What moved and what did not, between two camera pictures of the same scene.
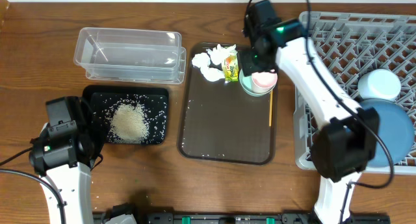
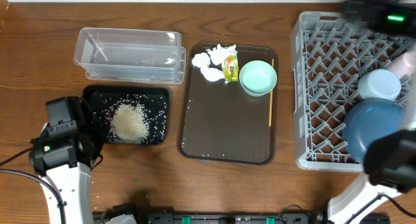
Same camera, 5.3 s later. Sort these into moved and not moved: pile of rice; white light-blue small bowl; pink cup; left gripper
Moved: pink cup
Not moved: white light-blue small bowl; pile of rice; left gripper
